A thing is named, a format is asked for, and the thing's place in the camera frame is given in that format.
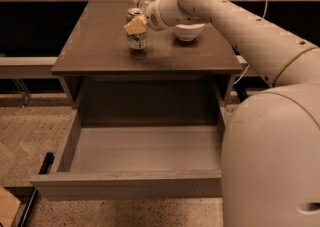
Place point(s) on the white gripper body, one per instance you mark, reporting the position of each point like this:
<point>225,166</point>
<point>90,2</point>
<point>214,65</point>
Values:
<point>153,15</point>

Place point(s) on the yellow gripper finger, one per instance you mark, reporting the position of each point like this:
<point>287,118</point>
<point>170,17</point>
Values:
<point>137,25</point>

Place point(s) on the silver green 7up can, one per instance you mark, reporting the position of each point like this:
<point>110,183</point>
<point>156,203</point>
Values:
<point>135,41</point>

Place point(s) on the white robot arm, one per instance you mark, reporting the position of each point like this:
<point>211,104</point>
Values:
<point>270,159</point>

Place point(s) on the grey cabinet with counter top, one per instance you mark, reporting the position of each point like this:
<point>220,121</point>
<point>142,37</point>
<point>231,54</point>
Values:
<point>169,82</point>

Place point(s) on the open grey top drawer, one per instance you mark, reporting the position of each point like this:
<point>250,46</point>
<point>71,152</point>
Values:
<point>98,160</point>

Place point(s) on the clear plastic water bottle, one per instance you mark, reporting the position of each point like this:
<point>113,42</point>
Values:
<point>142,5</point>

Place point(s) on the white ceramic bowl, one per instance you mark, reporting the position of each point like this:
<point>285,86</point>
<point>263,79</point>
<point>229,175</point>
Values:
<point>188,32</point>

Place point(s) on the cardboard piece on floor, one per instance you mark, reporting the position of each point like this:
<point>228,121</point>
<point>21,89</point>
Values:
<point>9,206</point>

